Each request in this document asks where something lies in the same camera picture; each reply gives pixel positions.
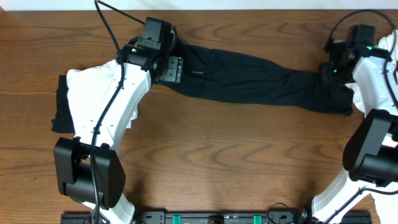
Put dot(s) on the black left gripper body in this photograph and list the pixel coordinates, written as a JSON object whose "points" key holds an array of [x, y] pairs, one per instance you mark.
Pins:
{"points": [[168, 70]]}

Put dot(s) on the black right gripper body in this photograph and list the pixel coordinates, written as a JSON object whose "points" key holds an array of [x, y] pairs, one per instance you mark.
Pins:
{"points": [[334, 74]]}

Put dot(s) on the black leggings with red waistband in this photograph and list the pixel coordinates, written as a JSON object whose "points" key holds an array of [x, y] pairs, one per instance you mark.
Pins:
{"points": [[225, 76]]}

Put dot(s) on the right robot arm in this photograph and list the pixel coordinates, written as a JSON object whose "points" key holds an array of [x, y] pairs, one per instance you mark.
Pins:
{"points": [[370, 155]]}

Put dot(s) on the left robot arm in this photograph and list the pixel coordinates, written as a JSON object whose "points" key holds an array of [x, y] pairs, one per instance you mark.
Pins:
{"points": [[102, 103]]}

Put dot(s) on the crumpled white shirt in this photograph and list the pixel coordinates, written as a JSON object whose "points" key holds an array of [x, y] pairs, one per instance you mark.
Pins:
{"points": [[375, 87]]}

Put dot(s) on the folded white garment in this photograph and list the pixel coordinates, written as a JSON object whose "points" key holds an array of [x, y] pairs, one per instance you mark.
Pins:
{"points": [[86, 89]]}

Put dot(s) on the folded black garment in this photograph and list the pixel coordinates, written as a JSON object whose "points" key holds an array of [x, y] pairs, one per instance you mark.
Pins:
{"points": [[62, 123]]}

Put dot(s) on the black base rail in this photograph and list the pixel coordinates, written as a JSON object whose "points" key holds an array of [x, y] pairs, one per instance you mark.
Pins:
{"points": [[202, 217]]}

